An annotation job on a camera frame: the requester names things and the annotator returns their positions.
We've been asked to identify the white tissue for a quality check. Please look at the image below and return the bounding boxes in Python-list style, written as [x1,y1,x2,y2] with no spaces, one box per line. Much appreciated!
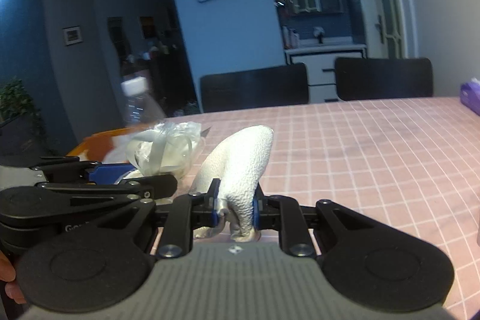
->
[191,124,275,243]

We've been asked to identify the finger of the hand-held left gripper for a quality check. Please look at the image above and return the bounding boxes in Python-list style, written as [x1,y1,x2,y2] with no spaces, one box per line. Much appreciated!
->
[29,156,136,186]
[35,174,179,201]

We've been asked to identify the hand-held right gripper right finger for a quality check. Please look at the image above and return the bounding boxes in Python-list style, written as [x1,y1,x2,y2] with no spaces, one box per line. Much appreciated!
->
[252,189,406,258]

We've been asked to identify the small framed picture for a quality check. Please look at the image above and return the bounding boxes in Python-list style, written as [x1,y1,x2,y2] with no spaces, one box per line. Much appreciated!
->
[62,25,82,46]

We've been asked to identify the clear plastic water bottle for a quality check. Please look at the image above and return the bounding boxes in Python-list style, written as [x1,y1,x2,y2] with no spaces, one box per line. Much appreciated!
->
[121,76,166,130]

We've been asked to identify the dark sideboard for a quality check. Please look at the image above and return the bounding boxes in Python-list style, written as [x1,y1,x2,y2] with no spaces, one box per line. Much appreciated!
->
[149,49,196,115]

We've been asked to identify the person's left hand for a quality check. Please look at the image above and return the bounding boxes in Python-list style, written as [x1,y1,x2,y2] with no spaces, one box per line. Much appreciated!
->
[0,249,28,306]

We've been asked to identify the orange box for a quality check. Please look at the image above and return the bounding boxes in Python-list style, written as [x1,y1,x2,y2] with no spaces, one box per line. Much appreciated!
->
[67,129,134,167]

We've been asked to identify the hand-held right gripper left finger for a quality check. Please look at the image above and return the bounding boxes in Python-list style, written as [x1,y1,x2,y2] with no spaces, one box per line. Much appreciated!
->
[90,178,226,259]

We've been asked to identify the clear plastic bag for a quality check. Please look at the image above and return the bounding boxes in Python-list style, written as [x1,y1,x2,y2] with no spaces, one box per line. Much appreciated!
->
[125,121,207,181]

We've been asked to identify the bottles on cabinet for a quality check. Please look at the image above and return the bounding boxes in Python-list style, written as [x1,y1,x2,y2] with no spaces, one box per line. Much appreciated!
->
[283,25,301,49]

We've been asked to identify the pink checked tablecloth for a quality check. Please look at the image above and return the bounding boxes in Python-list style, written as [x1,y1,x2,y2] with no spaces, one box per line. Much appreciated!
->
[150,96,480,320]

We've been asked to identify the white cabinet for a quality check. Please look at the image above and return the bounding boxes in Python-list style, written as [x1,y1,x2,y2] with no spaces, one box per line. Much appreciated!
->
[284,44,368,104]

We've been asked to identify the black chair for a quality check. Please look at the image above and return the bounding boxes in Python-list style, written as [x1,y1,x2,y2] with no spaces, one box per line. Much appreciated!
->
[199,63,310,114]
[334,57,434,102]

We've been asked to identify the green potted plant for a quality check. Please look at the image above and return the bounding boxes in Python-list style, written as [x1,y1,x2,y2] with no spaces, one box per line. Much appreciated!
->
[0,77,48,156]

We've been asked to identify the purple tissue pack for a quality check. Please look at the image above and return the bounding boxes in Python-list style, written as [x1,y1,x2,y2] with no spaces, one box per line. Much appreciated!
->
[459,78,480,117]

